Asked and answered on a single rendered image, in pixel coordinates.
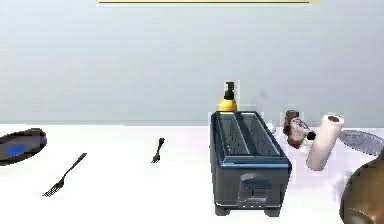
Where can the yellow soap dispenser bottle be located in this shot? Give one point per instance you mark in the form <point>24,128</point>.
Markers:
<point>227,104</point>

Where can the small black fork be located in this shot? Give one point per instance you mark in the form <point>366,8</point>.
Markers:
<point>158,152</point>

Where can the dark blue toaster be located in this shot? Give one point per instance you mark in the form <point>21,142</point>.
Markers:
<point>248,166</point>

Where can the white paper towel roll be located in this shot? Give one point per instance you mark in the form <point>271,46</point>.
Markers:
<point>324,143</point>

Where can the large black fork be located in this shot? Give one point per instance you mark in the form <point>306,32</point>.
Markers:
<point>65,174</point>

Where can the grey mesh plate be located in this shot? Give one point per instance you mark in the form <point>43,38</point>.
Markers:
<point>361,141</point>

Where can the grey plate with blue centre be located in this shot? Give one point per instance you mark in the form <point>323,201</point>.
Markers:
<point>18,146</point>

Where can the brown round pot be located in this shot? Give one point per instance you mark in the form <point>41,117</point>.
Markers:
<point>365,193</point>

